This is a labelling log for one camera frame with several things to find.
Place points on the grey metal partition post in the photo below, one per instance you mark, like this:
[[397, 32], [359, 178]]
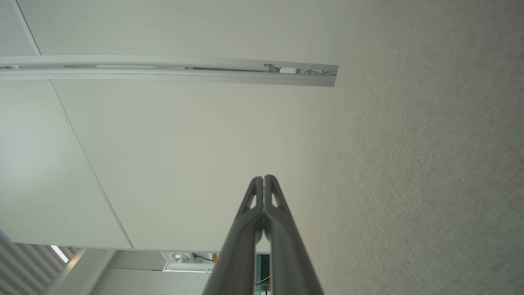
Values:
[[163, 76]]

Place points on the white ceiling fixture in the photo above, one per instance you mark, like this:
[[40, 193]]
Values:
[[182, 259]]

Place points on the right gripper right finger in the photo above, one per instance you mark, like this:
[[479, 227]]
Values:
[[288, 254]]

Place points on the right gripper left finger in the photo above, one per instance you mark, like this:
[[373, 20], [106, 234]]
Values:
[[237, 254]]

